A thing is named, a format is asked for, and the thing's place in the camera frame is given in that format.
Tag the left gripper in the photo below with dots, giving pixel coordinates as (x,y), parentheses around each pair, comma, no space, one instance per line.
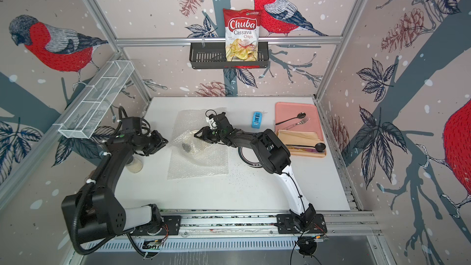
(159,142)

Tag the metal fork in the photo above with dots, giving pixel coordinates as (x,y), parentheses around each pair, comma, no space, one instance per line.
(303,121)

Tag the cream dinner plate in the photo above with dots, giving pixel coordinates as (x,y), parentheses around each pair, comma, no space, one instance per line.
(192,145)

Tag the bubble wrap sheet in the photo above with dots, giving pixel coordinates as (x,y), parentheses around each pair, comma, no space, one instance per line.
(191,157)

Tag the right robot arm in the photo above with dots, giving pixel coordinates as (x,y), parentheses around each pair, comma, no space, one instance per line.
(274,158)

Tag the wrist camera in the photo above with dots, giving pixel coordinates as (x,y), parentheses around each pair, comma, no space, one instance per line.
(126,124)
(212,123)

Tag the white mesh wall basket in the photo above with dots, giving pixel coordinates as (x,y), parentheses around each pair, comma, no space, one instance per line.
(99,96)

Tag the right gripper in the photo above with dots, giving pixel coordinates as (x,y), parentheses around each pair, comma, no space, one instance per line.
(205,133)

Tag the blue tape dispenser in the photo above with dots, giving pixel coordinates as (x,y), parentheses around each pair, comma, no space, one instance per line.
(256,120)

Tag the wooden cutting board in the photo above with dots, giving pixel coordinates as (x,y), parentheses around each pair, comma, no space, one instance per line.
(301,138)

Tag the Chuba cassava chips bag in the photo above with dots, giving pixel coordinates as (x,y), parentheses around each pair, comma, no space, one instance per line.
(242,31)

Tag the black wire shelf basket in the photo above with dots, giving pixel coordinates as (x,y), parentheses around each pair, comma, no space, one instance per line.
(212,55)

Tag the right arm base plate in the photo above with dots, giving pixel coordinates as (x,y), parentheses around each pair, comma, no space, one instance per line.
(292,224)

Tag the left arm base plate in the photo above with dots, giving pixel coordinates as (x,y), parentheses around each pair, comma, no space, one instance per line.
(169,226)

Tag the black spoon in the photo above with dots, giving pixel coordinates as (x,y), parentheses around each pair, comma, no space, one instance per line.
(301,115)

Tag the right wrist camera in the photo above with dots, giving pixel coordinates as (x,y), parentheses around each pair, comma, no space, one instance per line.
(212,123)

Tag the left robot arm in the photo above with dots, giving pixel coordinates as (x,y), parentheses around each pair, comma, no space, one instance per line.
(93,215)

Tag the dark rimmed plate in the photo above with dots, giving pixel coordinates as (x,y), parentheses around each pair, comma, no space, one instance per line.
(247,155)

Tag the black ladle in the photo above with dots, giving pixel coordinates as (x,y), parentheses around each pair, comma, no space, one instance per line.
(317,148)

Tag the pink tray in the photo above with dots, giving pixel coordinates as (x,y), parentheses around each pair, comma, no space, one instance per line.
(285,111)

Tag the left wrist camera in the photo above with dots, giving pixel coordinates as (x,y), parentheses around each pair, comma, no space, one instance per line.
(126,124)

